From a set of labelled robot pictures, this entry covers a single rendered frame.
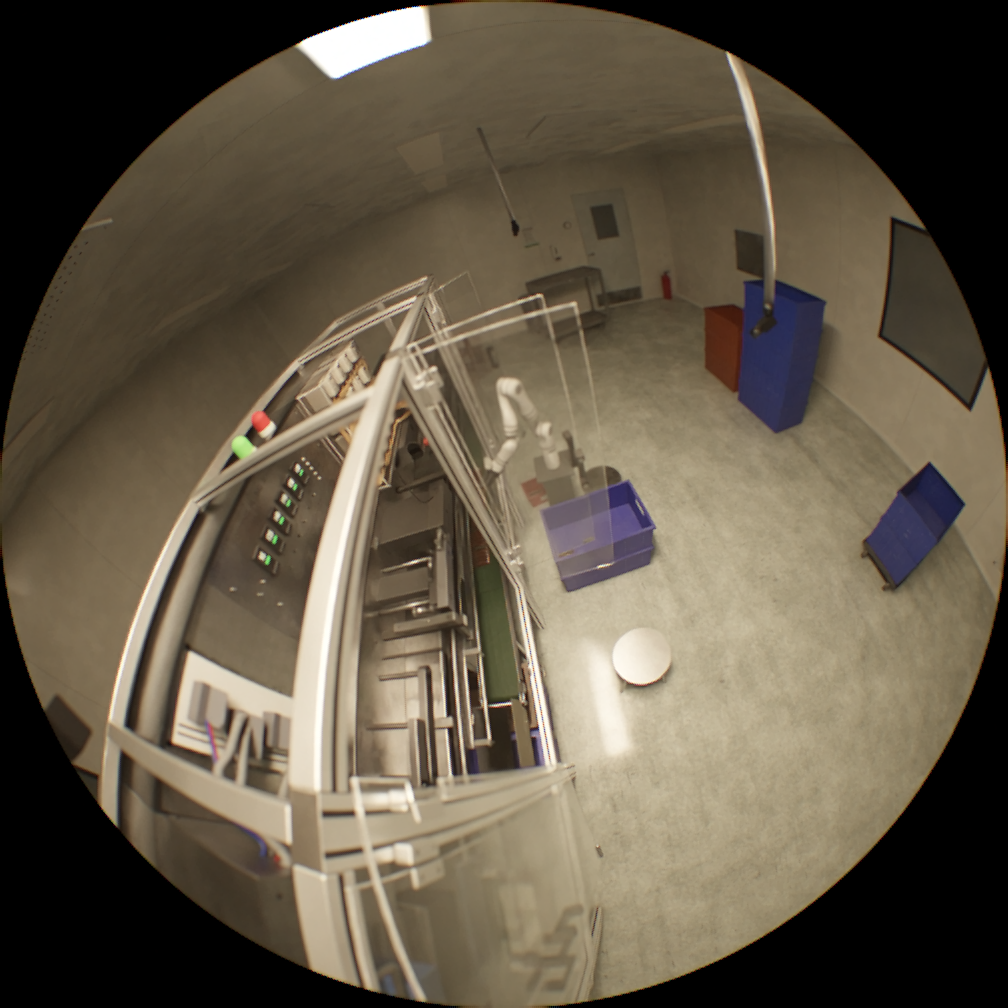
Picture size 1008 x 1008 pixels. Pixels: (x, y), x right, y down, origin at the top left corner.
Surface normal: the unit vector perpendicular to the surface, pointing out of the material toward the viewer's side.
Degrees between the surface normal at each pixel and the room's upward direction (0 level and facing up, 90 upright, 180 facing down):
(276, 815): 0
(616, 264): 90
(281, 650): 90
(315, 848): 0
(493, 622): 3
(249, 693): 90
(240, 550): 90
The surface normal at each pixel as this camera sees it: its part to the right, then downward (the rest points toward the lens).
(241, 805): -0.29, -0.64
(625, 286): 0.13, 0.71
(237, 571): 0.95, -0.29
